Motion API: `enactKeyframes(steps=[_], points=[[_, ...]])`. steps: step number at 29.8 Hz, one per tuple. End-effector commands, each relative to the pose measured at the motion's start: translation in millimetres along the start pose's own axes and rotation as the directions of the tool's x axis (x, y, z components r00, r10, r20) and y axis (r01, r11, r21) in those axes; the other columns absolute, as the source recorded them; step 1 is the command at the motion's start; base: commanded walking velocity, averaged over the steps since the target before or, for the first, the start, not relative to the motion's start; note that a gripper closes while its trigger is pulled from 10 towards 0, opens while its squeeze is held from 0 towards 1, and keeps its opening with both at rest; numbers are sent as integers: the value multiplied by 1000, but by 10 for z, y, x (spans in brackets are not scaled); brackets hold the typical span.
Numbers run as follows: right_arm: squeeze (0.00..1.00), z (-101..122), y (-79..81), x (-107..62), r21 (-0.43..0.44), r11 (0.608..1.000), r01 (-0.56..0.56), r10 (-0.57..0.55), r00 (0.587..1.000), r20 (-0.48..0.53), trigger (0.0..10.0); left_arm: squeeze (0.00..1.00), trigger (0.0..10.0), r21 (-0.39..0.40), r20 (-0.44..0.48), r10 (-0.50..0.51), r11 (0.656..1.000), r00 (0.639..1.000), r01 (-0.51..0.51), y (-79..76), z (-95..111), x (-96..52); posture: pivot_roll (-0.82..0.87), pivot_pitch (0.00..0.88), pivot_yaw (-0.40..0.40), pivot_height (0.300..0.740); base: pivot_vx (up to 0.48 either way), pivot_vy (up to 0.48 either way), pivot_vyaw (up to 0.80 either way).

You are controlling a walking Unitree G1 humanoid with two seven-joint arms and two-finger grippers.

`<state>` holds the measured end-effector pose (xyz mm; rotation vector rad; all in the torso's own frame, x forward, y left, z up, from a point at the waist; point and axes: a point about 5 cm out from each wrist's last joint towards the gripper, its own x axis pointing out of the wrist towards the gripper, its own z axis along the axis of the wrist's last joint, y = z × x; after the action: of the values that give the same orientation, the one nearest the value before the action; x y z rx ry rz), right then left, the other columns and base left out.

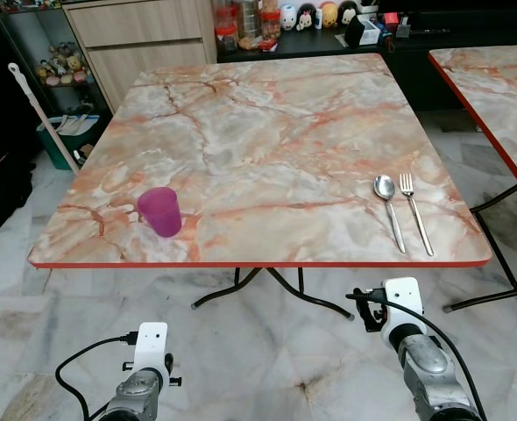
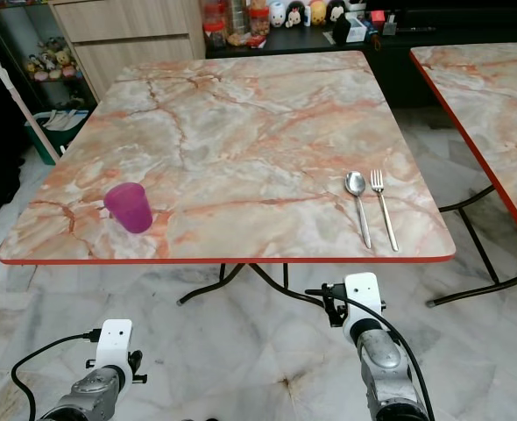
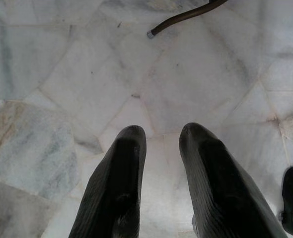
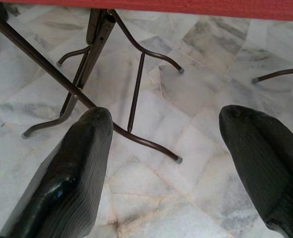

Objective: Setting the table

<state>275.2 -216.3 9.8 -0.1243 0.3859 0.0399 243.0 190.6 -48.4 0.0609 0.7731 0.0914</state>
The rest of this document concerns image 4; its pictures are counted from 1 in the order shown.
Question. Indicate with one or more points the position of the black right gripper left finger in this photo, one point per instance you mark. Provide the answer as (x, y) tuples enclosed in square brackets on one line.
[(69, 173)]

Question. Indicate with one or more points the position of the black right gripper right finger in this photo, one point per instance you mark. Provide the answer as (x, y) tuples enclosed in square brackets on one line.
[(268, 161)]

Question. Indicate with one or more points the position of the marble-top folding table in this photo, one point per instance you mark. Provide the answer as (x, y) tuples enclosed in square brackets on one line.
[(211, 7), (280, 73)]

